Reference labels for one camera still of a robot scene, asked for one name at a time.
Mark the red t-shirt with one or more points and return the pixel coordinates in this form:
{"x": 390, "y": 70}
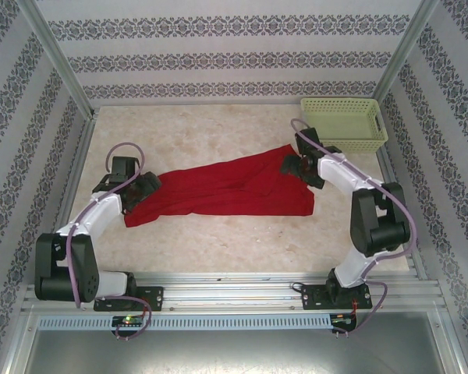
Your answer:
{"x": 226, "y": 187}

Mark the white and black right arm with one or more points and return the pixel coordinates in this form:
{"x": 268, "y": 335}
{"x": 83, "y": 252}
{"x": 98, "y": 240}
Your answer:
{"x": 337, "y": 175}

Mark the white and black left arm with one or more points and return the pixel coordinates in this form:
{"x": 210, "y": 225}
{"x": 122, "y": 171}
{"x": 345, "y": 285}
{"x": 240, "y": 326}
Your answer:
{"x": 101, "y": 212}

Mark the pale green plastic basket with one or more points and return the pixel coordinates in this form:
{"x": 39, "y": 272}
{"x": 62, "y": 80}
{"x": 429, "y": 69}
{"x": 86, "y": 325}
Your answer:
{"x": 359, "y": 145}

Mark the grey sheet metal tray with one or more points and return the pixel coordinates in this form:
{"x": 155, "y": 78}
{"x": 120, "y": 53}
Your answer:
{"x": 218, "y": 354}

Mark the aluminium frame post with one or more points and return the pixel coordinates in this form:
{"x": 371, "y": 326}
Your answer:
{"x": 409, "y": 43}
{"x": 56, "y": 54}

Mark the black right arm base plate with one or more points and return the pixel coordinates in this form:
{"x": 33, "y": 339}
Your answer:
{"x": 310, "y": 298}

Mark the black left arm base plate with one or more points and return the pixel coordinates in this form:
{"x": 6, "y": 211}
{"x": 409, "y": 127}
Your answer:
{"x": 152, "y": 298}

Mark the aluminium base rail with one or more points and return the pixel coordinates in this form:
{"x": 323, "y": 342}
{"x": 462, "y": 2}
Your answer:
{"x": 226, "y": 296}

